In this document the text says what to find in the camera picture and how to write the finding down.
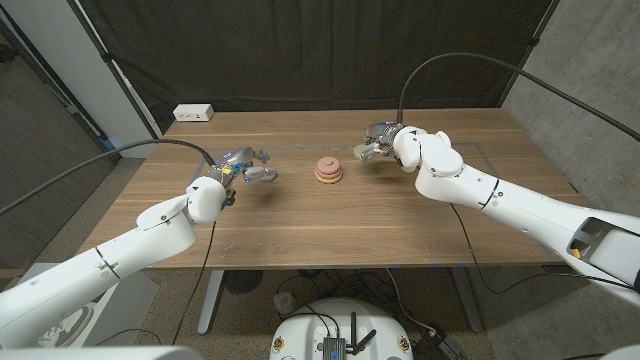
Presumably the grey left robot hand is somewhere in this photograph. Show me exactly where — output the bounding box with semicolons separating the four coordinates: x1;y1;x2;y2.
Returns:
204;146;279;189

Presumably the white robot torso base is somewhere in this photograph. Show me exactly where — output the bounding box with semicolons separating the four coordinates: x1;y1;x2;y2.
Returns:
269;298;415;360

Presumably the black backdrop stand pole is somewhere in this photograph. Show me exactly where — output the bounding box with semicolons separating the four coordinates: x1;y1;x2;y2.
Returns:
497;0;561;109
67;0;164;141

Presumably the black backdrop curtain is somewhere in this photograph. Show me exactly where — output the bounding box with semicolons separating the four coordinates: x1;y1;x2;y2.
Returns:
77;0;556;132

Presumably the pink toy ring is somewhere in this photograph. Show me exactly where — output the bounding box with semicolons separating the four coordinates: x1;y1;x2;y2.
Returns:
315;156;342;176

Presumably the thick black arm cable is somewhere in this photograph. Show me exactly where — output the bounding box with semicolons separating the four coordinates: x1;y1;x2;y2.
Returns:
0;138;217;217
396;52;640;144

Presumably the white power strip box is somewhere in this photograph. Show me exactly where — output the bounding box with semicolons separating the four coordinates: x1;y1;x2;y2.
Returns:
172;103;215;123

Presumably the grey table leg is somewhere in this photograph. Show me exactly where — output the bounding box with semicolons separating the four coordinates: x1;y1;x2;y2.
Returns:
449;267;484;334

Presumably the grey round floor object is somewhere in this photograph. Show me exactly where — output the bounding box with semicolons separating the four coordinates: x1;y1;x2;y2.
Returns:
273;291;297;315

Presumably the small black floor fan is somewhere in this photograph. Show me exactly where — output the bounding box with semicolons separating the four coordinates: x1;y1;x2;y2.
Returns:
223;269;265;295

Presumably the black power adapter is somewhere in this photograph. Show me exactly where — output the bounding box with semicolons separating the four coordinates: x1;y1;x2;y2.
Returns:
412;329;461;360

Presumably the white table leg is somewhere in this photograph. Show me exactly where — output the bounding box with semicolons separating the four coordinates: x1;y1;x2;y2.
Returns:
197;269;226;335

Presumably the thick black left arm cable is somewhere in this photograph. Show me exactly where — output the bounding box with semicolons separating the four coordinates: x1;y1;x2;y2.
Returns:
0;138;217;217

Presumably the grey antenna radio box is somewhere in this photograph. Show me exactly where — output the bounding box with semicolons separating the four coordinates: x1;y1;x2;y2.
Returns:
319;312;379;360

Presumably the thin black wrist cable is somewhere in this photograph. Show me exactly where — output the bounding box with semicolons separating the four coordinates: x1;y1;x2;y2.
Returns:
94;221;217;347
449;202;636;296

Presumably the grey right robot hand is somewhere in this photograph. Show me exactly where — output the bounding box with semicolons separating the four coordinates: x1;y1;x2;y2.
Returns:
355;121;406;163

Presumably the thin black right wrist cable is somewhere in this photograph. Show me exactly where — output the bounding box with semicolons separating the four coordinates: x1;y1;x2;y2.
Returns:
449;202;636;296

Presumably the thin black left wrist cable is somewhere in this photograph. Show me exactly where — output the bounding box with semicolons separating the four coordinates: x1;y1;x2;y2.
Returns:
94;221;217;347

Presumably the white floor platform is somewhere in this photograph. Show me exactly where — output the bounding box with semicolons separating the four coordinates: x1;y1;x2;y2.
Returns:
34;269;161;349

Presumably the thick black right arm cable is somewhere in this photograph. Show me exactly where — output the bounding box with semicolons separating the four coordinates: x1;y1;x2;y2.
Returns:
396;52;640;144

